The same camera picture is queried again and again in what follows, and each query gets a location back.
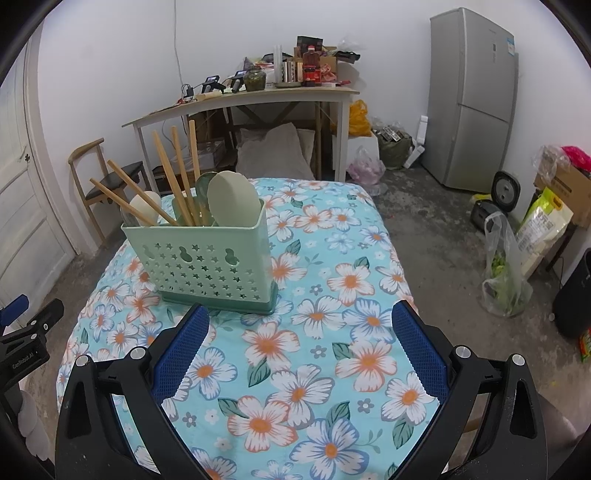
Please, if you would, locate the small dark countertop oven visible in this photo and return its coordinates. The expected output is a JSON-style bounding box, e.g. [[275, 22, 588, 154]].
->
[[151, 162, 195, 191]]

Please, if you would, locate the silver refrigerator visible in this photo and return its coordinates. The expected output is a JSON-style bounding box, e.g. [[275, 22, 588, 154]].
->
[[420, 7, 520, 193]]

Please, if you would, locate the clear crumpled plastic bag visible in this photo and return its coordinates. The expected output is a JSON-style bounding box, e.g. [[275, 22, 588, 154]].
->
[[531, 144, 571, 185]]

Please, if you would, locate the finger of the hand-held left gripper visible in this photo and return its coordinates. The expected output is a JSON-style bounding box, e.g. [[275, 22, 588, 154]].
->
[[0, 298, 64, 344], [0, 294, 29, 326]]

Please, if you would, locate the thin wall cable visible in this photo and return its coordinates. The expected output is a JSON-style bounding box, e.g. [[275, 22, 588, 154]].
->
[[172, 0, 185, 88]]

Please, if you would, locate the wooden chair with dark seat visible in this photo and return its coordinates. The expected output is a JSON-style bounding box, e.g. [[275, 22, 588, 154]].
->
[[68, 137, 148, 247]]

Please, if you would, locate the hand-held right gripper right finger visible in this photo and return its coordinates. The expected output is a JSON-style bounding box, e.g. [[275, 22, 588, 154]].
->
[[392, 300, 548, 480]]

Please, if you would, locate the wooden chopstick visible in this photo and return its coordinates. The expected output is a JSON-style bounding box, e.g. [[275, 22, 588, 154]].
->
[[107, 159, 178, 222], [171, 126, 204, 227], [188, 120, 206, 227], [152, 130, 195, 227], [89, 178, 180, 227]]

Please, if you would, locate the black round bin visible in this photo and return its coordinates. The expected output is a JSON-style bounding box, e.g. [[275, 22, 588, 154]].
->
[[551, 248, 591, 339]]

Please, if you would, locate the green perforated utensil holder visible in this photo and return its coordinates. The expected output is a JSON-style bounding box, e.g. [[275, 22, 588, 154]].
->
[[121, 198, 279, 316]]

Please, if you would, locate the blue floral blanket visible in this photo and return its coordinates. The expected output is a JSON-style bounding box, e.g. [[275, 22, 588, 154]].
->
[[54, 178, 441, 480]]

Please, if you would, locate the yellow green rice bag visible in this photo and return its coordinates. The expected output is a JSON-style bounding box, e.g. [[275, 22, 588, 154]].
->
[[515, 187, 574, 280]]

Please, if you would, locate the grey sack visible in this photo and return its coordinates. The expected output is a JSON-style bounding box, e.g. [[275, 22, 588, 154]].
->
[[235, 122, 315, 181]]

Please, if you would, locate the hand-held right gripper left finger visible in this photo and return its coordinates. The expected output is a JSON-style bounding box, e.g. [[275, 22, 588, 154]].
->
[[54, 303, 211, 480]]

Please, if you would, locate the yellow plastic bag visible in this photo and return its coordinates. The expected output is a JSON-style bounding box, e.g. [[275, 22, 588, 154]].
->
[[348, 99, 372, 137]]

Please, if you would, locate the red oil bottle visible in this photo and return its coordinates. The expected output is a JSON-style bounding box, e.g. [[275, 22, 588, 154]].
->
[[302, 45, 321, 88]]

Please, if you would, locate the wooden table with white legs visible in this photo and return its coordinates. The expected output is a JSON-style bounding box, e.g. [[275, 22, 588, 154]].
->
[[121, 85, 361, 183]]

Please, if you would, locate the brown cardboard box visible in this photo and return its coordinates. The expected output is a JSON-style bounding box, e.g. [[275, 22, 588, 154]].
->
[[533, 161, 591, 227]]

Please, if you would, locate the black rice cooker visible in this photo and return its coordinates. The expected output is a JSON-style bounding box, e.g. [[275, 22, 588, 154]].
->
[[470, 171, 522, 232]]

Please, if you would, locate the pale pink plastic bag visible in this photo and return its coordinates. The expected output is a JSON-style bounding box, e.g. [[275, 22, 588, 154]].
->
[[346, 147, 386, 184]]

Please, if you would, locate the clear plastic storage box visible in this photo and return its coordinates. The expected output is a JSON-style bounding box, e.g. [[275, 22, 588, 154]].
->
[[196, 141, 237, 171]]

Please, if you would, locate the beige rice paddle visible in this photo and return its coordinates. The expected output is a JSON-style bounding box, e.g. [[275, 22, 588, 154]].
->
[[206, 171, 262, 228]]

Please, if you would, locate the dark green bag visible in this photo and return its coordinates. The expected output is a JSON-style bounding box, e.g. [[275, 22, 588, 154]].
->
[[373, 127, 415, 171]]

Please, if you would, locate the white soup spoon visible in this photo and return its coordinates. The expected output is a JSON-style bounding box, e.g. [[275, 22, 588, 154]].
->
[[128, 191, 163, 227]]

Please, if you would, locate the white panel door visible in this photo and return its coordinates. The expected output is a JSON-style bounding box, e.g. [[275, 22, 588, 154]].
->
[[0, 28, 77, 315]]

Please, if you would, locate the glass jar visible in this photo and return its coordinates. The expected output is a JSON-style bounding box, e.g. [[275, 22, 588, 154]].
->
[[243, 67, 267, 92]]

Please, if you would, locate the clear plastic bag with greens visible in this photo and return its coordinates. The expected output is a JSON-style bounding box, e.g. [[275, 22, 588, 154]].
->
[[481, 211, 534, 318]]

